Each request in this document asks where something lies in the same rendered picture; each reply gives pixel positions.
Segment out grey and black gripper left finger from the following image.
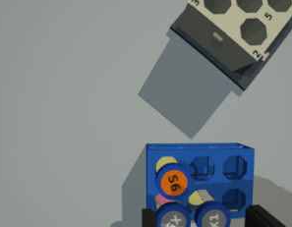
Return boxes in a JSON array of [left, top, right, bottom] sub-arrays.
[[142, 208, 157, 227]]

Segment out blue tube rack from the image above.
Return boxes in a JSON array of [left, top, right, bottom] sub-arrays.
[[146, 142, 255, 220]]

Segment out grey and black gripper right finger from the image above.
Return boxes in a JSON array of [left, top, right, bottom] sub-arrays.
[[245, 204, 286, 227]]

